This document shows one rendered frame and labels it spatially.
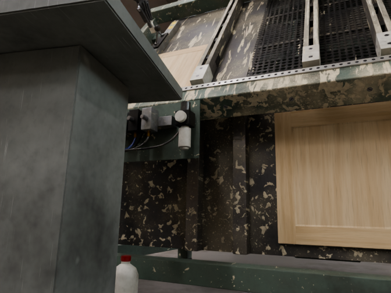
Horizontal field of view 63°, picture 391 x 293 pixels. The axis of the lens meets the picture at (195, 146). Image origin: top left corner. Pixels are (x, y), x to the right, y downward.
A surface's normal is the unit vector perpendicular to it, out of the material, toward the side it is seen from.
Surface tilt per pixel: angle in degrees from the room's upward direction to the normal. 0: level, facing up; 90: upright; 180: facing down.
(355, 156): 90
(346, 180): 90
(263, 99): 144
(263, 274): 90
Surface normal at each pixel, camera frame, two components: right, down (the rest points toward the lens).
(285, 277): -0.40, -0.20
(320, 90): -0.26, 0.67
